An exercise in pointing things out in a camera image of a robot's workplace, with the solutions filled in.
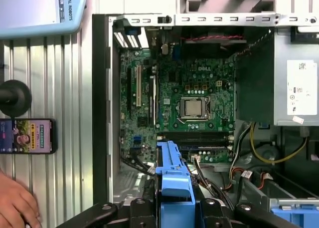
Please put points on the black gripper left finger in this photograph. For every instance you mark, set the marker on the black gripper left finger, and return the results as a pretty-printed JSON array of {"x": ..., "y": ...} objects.
[{"x": 143, "y": 213}]

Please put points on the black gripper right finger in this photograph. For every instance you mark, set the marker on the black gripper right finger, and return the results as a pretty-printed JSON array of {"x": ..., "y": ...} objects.
[{"x": 211, "y": 213}]

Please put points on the hard disk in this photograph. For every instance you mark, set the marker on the hard disk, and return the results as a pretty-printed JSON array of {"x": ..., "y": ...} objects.
[{"x": 174, "y": 183}]

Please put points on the person's hand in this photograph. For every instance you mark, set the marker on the person's hand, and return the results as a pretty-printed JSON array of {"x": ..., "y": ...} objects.
[{"x": 17, "y": 205}]

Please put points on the installed RAM stick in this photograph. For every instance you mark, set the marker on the installed RAM stick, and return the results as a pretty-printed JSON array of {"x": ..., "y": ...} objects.
[{"x": 204, "y": 147}]

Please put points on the black RAM slot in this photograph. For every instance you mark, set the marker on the black RAM slot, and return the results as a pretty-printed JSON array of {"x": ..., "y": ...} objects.
[{"x": 194, "y": 136}]

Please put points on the blue drive latch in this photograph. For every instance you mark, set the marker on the blue drive latch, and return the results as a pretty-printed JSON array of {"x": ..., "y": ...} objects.
[{"x": 294, "y": 218}]

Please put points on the metal drive cage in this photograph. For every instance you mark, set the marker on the metal drive cage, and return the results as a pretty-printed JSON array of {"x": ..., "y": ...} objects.
[{"x": 294, "y": 203}]

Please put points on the silver CPU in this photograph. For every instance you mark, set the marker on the silver CPU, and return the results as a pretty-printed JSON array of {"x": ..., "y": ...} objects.
[{"x": 195, "y": 107}]

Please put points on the CPU socket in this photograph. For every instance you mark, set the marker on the CPU socket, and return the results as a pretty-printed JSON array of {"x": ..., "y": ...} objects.
[{"x": 182, "y": 108}]

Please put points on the white expansion slot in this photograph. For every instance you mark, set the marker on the white expansion slot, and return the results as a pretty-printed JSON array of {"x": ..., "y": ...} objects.
[{"x": 138, "y": 85}]

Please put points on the green motherboard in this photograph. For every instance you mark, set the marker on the green motherboard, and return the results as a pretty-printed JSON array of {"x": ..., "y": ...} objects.
[{"x": 174, "y": 88}]

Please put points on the black PC case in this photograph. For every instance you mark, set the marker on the black PC case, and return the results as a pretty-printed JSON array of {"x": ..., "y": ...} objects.
[{"x": 99, "y": 88}]

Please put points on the black smartphone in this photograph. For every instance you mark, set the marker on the black smartphone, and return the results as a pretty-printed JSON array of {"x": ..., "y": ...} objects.
[{"x": 25, "y": 135}]

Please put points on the grey power supply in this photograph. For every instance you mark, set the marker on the grey power supply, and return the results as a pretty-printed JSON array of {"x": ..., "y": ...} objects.
[{"x": 279, "y": 75}]

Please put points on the black round stand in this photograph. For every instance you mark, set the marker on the black round stand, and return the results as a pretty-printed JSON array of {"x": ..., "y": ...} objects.
[{"x": 17, "y": 98}]

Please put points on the grey parts rack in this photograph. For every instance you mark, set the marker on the grey parts rack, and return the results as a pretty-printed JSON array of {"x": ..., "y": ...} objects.
[{"x": 224, "y": 1}]

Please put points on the pale blue teach pendant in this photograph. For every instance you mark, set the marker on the pale blue teach pendant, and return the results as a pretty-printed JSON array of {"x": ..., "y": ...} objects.
[{"x": 30, "y": 11}]

